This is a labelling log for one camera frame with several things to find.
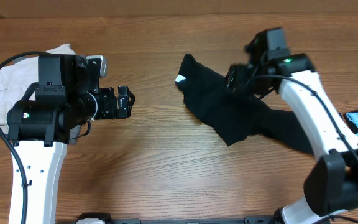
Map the white folded garment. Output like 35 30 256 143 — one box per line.
0 43 77 134

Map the black t-shirt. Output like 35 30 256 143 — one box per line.
175 54 313 154

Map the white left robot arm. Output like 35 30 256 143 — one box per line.
7 54 135 223

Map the grey folded garment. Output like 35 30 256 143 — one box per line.
69 125 81 144

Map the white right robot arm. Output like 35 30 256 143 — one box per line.
226 54 358 223

